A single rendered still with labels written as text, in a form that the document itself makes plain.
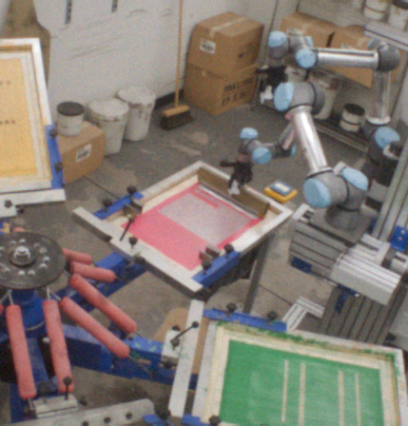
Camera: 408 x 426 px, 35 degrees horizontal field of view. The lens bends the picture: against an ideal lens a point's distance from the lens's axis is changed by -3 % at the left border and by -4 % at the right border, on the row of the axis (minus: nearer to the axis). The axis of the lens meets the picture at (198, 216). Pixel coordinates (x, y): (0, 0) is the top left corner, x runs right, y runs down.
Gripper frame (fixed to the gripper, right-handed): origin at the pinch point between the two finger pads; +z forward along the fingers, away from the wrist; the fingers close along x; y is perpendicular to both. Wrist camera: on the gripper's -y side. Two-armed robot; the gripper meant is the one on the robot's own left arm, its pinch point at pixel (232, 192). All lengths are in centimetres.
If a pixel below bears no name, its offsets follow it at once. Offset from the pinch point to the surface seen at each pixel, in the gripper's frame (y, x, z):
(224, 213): 4.7, -11.3, 4.9
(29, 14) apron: -196, 35, -24
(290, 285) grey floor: 14, 80, 100
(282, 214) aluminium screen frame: 26.2, 6.3, 1.5
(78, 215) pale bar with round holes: -31, -74, -4
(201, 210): -4.2, -18.5, 4.9
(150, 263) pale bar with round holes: 11, -74, -3
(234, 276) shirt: 20.2, -16.4, 31.4
